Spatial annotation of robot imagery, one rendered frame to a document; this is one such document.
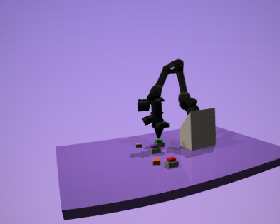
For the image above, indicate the orange block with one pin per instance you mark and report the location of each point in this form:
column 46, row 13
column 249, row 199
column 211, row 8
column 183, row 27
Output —
column 156, row 161

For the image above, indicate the green button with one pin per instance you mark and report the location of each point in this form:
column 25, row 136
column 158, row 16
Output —
column 159, row 142

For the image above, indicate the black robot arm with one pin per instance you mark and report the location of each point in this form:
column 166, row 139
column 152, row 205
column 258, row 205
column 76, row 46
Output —
column 154, row 97

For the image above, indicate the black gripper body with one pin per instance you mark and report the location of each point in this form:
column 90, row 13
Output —
column 160, row 123

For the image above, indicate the red button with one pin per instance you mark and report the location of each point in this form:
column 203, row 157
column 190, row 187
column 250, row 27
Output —
column 171, row 162

